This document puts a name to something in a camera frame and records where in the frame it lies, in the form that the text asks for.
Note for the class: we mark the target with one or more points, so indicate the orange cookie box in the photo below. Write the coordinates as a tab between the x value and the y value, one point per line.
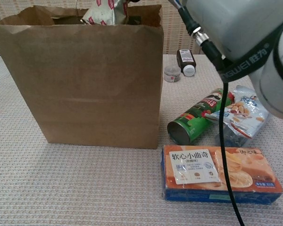
226	169

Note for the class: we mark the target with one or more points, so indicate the silver snack packet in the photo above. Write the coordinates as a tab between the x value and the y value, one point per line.
245	110
101	14

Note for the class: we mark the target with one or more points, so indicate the green chips can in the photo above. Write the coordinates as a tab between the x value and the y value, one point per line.
195	117

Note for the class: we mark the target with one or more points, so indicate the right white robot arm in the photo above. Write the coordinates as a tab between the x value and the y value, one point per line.
238	23

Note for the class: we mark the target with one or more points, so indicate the white woven tablecloth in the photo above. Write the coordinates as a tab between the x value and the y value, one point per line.
61	188

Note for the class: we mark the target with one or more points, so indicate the small round clip jar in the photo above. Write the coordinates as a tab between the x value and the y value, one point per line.
172	75

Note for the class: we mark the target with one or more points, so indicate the clear plastic water bottle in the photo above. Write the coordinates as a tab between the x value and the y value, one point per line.
233	137

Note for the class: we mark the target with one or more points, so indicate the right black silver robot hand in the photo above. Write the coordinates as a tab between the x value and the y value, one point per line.
133	1

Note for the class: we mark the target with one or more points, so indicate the dark brown bottle white cap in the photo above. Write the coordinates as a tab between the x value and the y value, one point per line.
185	60

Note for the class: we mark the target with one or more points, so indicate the brown paper bag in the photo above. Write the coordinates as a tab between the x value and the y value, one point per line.
85	94

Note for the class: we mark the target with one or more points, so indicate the woven folding screen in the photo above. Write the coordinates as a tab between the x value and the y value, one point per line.
174	35

